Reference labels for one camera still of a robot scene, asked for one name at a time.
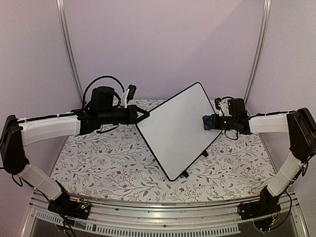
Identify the right aluminium frame post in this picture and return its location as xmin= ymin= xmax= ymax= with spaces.
xmin=243 ymin=0 xmax=272 ymax=105

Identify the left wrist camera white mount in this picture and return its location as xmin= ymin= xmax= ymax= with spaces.
xmin=121 ymin=84 xmax=136 ymax=108

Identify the white whiteboard black frame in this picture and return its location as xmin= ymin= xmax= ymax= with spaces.
xmin=136 ymin=82 xmax=220 ymax=181

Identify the aluminium frame post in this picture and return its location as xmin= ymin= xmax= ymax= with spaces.
xmin=243 ymin=0 xmax=272 ymax=105
xmin=56 ymin=0 xmax=83 ymax=102

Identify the blue whiteboard eraser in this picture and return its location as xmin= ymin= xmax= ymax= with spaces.
xmin=202 ymin=115 xmax=212 ymax=130

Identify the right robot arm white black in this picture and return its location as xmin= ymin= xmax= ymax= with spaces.
xmin=206 ymin=132 xmax=290 ymax=200

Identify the floral patterned table mat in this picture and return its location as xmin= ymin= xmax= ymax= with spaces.
xmin=48 ymin=99 xmax=283 ymax=203

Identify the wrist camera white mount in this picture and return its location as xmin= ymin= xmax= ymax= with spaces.
xmin=214 ymin=98 xmax=229 ymax=117
xmin=121 ymin=84 xmax=136 ymax=108

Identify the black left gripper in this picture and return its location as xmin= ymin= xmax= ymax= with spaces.
xmin=100 ymin=105 xmax=150 ymax=125

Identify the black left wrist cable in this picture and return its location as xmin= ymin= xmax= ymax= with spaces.
xmin=81 ymin=75 xmax=124 ymax=107

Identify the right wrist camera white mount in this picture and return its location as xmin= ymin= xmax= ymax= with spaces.
xmin=214 ymin=98 xmax=229 ymax=117

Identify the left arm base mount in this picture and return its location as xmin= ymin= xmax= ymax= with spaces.
xmin=48 ymin=197 xmax=91 ymax=220

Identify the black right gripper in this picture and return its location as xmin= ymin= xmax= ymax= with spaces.
xmin=204 ymin=114 xmax=237 ymax=131

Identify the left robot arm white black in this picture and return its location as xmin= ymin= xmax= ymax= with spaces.
xmin=0 ymin=85 xmax=150 ymax=214

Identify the left aluminium frame post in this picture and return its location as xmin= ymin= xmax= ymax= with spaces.
xmin=56 ymin=0 xmax=83 ymax=102

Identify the front aluminium rail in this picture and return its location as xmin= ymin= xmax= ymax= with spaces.
xmin=21 ymin=192 xmax=312 ymax=237

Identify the black wire whiteboard stand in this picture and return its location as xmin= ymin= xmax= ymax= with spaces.
xmin=180 ymin=150 xmax=208 ymax=178

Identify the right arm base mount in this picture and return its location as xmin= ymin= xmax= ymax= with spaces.
xmin=237 ymin=195 xmax=281 ymax=232

